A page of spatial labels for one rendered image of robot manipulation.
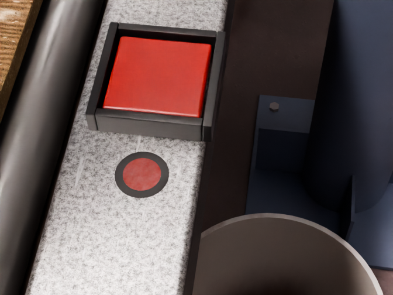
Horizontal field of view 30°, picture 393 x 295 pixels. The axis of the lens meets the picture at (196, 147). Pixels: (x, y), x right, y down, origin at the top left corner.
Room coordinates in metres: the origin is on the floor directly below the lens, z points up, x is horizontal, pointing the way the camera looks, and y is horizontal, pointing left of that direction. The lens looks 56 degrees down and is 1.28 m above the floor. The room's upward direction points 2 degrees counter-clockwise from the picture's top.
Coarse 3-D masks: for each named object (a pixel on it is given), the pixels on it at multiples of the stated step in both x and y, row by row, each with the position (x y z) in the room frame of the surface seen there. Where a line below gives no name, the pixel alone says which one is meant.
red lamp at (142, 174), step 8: (136, 160) 0.24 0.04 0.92; (144, 160) 0.24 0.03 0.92; (152, 160) 0.24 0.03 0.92; (128, 168) 0.23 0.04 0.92; (136, 168) 0.23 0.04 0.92; (144, 168) 0.23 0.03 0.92; (152, 168) 0.23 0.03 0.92; (128, 176) 0.23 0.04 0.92; (136, 176) 0.23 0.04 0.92; (144, 176) 0.23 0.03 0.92; (152, 176) 0.23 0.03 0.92; (160, 176) 0.23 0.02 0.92; (128, 184) 0.22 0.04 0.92; (136, 184) 0.22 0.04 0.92; (144, 184) 0.22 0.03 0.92; (152, 184) 0.22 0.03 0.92
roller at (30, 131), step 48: (48, 0) 0.37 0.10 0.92; (96, 0) 0.38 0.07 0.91; (48, 48) 0.33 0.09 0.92; (48, 96) 0.29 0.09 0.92; (0, 144) 0.25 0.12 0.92; (48, 144) 0.26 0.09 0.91; (0, 192) 0.22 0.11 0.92; (48, 192) 0.23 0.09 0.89; (0, 240) 0.19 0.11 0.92; (0, 288) 0.16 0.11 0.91
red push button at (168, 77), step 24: (120, 48) 0.32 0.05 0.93; (144, 48) 0.32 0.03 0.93; (168, 48) 0.31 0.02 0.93; (192, 48) 0.31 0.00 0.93; (120, 72) 0.30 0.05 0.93; (144, 72) 0.30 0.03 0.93; (168, 72) 0.29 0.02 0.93; (192, 72) 0.29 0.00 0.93; (120, 96) 0.28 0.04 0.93; (144, 96) 0.28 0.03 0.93; (168, 96) 0.28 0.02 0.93; (192, 96) 0.28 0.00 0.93
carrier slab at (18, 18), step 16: (0, 0) 0.36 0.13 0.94; (16, 0) 0.35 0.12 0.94; (32, 0) 0.35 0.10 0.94; (0, 16) 0.34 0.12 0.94; (16, 16) 0.34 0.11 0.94; (32, 16) 0.35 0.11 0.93; (0, 32) 0.33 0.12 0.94; (16, 32) 0.33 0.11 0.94; (0, 48) 0.31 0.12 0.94; (16, 48) 0.31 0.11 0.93; (0, 64) 0.30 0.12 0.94; (16, 64) 0.31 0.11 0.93; (0, 80) 0.29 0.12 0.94; (0, 96) 0.28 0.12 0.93; (0, 112) 0.27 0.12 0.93
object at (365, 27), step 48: (336, 0) 0.78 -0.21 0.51; (384, 0) 0.70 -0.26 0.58; (336, 48) 0.75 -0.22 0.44; (384, 48) 0.70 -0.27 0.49; (336, 96) 0.73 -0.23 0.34; (384, 96) 0.69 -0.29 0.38; (288, 144) 0.80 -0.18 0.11; (336, 144) 0.71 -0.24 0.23; (384, 144) 0.70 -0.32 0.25; (288, 192) 0.75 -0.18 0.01; (336, 192) 0.70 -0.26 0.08; (384, 192) 0.74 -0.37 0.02; (384, 240) 0.63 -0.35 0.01
